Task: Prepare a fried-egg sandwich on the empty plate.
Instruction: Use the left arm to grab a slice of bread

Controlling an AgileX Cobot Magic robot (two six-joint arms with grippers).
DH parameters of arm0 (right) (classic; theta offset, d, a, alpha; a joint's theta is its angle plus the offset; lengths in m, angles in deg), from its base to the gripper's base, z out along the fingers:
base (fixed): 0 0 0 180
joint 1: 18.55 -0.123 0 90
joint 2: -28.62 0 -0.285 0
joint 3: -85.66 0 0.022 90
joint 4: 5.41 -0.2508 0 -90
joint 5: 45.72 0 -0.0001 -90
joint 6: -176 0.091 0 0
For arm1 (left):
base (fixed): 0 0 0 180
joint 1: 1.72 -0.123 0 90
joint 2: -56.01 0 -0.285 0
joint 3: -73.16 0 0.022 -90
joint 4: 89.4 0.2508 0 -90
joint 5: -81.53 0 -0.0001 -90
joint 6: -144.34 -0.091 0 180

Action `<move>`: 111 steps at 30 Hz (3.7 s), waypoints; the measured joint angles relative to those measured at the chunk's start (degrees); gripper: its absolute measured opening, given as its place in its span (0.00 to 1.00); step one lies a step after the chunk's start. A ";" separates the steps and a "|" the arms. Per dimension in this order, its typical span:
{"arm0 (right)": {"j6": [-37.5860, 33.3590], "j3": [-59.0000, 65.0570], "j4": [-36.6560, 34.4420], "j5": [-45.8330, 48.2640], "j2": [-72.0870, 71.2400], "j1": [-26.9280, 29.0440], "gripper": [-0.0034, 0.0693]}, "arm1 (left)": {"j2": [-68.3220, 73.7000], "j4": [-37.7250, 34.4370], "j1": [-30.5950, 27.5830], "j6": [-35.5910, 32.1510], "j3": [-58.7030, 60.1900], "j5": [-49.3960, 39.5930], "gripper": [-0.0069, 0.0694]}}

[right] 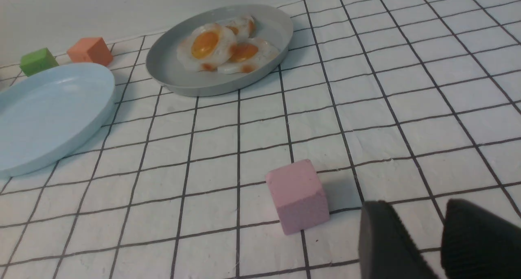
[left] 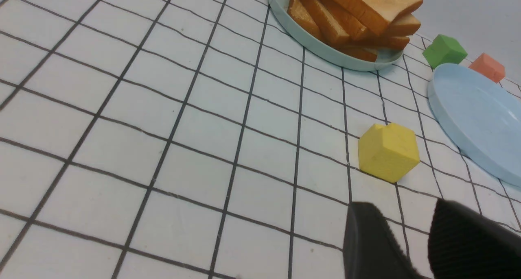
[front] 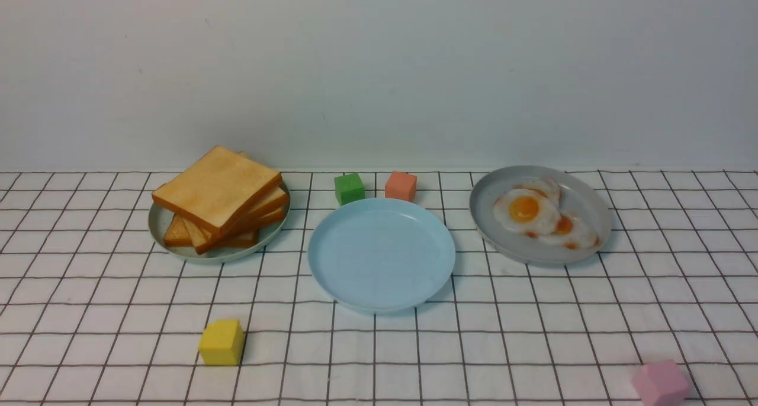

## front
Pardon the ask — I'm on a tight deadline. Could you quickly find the fried egg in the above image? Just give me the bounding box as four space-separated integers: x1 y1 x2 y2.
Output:
515 178 563 208
493 188 561 238
538 210 599 250

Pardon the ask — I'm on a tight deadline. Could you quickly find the light blue center plate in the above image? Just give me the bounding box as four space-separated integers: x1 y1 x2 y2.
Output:
307 198 457 314

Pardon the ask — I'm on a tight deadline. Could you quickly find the toast slice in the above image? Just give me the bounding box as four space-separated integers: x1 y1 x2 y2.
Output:
163 215 258 253
152 146 282 236
179 208 285 254
195 152 290 244

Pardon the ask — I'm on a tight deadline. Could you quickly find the green cube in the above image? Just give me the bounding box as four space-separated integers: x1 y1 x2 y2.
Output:
334 172 366 206

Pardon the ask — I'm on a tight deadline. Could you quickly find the grey egg plate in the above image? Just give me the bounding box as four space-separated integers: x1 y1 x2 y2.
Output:
469 165 612 266

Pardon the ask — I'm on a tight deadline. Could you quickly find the salmon orange cube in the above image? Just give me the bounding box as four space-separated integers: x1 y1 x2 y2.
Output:
385 171 417 202

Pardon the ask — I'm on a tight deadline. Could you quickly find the pink cube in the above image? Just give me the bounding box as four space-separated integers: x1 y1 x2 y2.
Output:
631 360 690 405

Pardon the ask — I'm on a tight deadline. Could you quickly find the green-grey bread plate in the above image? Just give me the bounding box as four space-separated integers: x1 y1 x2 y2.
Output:
148 183 290 264

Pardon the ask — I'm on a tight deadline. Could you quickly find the checkered white tablecloth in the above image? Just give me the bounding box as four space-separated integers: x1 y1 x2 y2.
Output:
1 170 757 405

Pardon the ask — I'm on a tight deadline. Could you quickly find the yellow cube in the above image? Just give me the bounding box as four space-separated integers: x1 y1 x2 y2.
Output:
198 318 245 366

